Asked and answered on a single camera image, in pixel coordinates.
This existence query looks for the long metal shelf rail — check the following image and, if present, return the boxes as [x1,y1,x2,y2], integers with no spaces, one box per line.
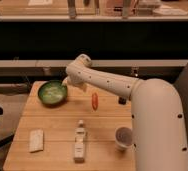
[0,60,188,68]

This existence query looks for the green ceramic bowl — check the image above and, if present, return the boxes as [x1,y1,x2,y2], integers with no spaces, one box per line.
[38,80,68,106]

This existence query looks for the white bottle lying flat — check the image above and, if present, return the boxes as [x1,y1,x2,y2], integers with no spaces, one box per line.
[73,120,87,163]

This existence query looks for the orange carrot toy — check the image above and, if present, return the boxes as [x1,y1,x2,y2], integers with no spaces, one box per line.
[92,93,98,110]

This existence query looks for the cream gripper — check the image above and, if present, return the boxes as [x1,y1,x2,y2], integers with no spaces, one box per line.
[62,77,87,92]

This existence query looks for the black rectangular block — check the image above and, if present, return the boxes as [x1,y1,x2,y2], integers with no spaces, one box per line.
[118,97,126,105]

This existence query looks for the white paper cup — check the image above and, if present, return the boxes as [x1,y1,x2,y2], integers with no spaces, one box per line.
[115,127,133,151]

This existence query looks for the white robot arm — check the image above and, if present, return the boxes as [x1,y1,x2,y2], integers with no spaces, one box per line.
[66,54,188,171]

